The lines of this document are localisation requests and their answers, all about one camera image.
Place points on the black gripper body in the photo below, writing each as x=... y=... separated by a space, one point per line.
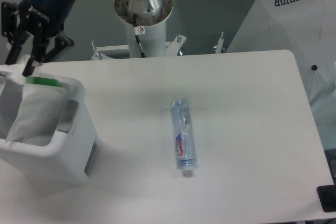
x=43 y=18

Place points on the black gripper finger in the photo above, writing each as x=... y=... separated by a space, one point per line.
x=16 y=23
x=39 y=54

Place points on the white paper bag green stripe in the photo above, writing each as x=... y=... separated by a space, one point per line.
x=31 y=107

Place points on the clear plastic water bottle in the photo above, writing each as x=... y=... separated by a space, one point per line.
x=185 y=153

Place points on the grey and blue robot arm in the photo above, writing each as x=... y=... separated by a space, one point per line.
x=42 y=19

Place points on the white plastic trash can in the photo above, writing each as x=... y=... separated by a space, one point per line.
x=68 y=157

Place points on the white Superior umbrella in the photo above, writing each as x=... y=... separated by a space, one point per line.
x=304 y=27

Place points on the black device at table edge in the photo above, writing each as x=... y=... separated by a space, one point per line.
x=326 y=195

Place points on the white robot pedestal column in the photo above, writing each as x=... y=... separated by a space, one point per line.
x=144 y=16

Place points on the white metal base frame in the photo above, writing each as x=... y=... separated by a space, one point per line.
x=141 y=46

